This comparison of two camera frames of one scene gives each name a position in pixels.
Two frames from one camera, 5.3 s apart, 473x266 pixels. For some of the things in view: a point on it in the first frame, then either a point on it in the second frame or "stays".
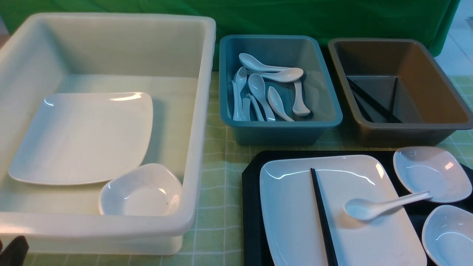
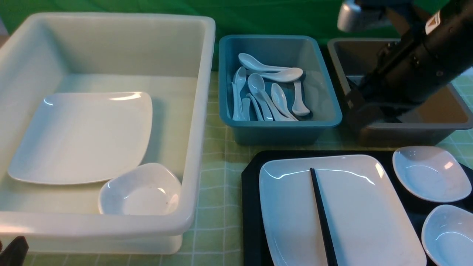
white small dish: x=421 y=169 stays
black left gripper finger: x=14 y=254 stays
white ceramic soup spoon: x=360 y=209 → x=276 y=115
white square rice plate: x=291 y=231 stays
